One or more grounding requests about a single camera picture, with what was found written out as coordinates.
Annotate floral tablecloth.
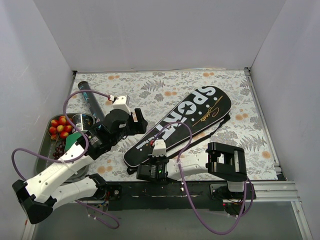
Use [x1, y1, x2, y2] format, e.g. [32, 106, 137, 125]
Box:
[67, 70, 277, 181]

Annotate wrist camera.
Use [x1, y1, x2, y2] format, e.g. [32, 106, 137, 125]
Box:
[151, 139, 167, 158]
[108, 95, 131, 115]

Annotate dark fake grapes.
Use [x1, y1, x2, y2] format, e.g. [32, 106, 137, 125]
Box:
[52, 140, 66, 160]

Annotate dark green tray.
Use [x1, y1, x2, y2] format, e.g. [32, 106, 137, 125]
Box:
[34, 113, 97, 180]

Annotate red yellow fake fruit bunch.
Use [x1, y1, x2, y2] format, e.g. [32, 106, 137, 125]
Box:
[47, 115, 73, 141]

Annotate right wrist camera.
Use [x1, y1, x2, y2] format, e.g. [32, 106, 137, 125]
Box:
[151, 139, 167, 158]

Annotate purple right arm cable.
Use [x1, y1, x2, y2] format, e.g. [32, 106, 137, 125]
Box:
[149, 122, 256, 236]

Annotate black shuttlecock tube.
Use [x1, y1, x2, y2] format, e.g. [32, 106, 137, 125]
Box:
[77, 81, 105, 123]

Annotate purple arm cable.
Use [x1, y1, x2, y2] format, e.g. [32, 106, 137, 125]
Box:
[149, 122, 256, 236]
[11, 89, 120, 230]

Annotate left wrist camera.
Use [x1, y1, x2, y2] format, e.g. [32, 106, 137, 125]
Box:
[108, 95, 131, 115]

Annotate black racket cover bag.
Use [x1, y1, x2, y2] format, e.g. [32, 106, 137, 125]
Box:
[123, 86, 232, 175]

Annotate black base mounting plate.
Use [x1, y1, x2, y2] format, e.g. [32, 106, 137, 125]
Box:
[108, 181, 244, 211]

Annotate black printed can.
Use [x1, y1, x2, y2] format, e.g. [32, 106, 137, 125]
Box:
[71, 113, 96, 133]

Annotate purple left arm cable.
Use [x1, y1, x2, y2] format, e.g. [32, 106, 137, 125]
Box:
[11, 89, 120, 230]

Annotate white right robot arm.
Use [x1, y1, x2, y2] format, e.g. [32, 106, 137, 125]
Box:
[136, 139, 247, 199]

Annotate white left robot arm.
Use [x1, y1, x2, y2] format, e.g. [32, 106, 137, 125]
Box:
[12, 108, 148, 224]

